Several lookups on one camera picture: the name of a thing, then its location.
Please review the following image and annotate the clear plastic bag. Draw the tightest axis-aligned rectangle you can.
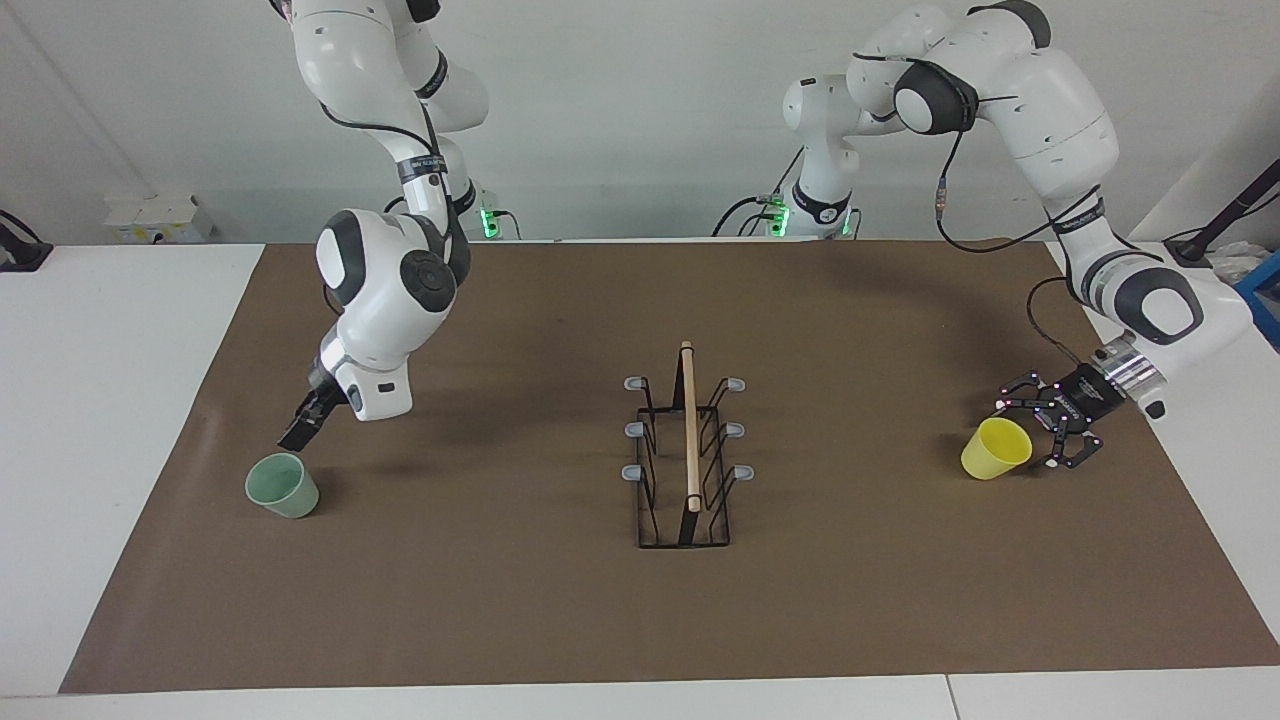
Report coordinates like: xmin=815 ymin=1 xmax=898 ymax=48
xmin=1208 ymin=240 xmax=1267 ymax=287

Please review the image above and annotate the white cardboard box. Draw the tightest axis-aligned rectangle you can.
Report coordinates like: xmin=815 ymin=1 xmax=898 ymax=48
xmin=105 ymin=193 xmax=216 ymax=244

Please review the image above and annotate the brown table mat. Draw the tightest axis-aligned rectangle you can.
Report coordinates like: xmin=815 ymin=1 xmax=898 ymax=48
xmin=58 ymin=240 xmax=1280 ymax=694

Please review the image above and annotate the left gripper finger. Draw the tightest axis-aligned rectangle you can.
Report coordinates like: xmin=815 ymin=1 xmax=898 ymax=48
xmin=995 ymin=372 xmax=1062 ymax=416
xmin=1040 ymin=415 xmax=1107 ymax=472

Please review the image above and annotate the blue box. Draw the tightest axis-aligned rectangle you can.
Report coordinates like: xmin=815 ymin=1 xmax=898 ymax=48
xmin=1232 ymin=250 xmax=1280 ymax=351

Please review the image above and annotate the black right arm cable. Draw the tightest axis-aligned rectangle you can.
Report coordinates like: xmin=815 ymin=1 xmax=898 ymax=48
xmin=318 ymin=100 xmax=471 ymax=261

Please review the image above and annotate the pale green plastic cup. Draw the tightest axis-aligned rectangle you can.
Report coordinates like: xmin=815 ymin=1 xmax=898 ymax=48
xmin=245 ymin=452 xmax=321 ymax=520

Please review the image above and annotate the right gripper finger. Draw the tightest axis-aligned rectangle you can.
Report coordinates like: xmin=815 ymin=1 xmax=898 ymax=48
xmin=277 ymin=398 xmax=327 ymax=453

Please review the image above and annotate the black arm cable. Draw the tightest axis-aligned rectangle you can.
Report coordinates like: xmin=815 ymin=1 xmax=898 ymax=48
xmin=853 ymin=52 xmax=1141 ymax=366
xmin=318 ymin=100 xmax=471 ymax=261

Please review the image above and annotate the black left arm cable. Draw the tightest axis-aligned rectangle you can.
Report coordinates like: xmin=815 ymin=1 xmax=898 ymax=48
xmin=853 ymin=52 xmax=1141 ymax=366

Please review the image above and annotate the yellow plastic cup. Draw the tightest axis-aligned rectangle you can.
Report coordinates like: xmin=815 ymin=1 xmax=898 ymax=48
xmin=961 ymin=417 xmax=1033 ymax=481

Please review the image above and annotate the black wire rack wooden handle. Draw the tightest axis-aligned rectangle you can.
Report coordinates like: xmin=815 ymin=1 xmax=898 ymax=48
xmin=622 ymin=340 xmax=756 ymax=550

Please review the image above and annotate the black base power cable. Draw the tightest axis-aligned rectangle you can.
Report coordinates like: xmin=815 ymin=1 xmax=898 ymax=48
xmin=711 ymin=148 xmax=807 ymax=239

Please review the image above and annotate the black desk clamp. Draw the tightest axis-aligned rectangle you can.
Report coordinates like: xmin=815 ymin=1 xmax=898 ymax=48
xmin=0 ymin=210 xmax=54 ymax=273

